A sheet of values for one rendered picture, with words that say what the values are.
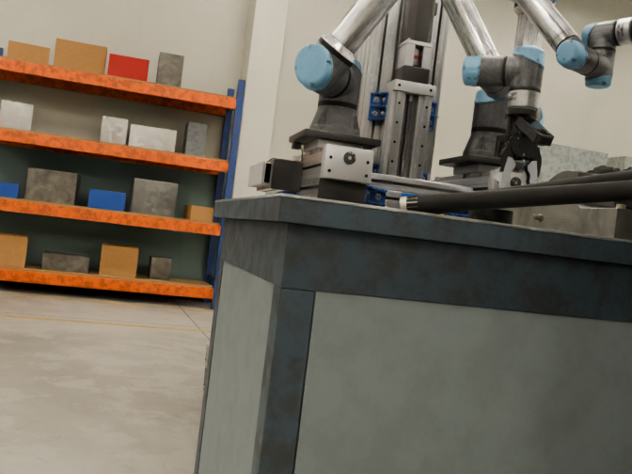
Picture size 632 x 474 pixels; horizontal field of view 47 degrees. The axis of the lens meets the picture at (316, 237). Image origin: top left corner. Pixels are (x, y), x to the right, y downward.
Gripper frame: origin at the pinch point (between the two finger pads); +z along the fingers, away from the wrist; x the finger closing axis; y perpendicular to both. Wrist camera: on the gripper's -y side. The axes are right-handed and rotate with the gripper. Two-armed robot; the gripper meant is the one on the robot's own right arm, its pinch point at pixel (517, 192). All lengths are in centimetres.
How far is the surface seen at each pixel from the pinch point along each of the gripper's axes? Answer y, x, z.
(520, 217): -16.8, 8.4, 7.1
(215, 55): 526, 21, -139
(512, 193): -57, 34, 6
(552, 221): -28.9, 8.5, 7.7
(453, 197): -52, 42, 8
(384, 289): -59, 54, 23
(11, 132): 460, 179, -36
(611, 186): -64, 23, 4
